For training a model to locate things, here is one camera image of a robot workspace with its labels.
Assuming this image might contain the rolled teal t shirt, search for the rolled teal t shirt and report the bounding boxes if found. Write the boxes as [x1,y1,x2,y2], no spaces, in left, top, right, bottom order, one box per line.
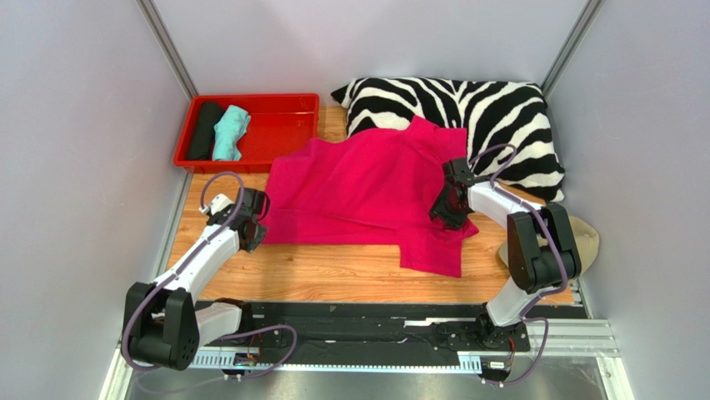
[212,105,251,162]

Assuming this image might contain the magenta t shirt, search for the magenta t shirt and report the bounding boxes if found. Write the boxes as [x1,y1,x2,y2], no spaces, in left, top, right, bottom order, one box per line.
[263,117,478,278]

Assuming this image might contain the zebra print pillow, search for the zebra print pillow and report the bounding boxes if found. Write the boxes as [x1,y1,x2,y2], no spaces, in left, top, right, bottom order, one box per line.
[330,77,565,202]

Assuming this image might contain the beige baseball cap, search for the beige baseball cap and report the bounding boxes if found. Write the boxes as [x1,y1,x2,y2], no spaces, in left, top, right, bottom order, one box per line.
[496,216,600,280]

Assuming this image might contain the red plastic tray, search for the red plastic tray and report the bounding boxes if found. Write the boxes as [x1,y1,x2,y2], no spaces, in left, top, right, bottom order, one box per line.
[172,93,320,174]

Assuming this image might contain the aluminium frame rail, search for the aluminium frame rail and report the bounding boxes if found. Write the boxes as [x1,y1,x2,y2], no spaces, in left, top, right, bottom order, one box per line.
[99,310,633,400]

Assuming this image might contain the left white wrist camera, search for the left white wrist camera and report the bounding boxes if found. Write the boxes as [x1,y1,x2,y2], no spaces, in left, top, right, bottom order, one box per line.
[199,193,234,217]

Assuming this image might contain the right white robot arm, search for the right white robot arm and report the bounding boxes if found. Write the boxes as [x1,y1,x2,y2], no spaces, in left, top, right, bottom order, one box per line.
[429,158,582,327]

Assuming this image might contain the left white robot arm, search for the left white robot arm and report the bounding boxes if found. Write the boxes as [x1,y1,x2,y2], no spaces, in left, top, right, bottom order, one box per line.
[121,188,271,371]

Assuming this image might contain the rolled black t shirt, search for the rolled black t shirt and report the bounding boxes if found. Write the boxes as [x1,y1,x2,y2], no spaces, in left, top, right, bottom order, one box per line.
[186,101,224,161]

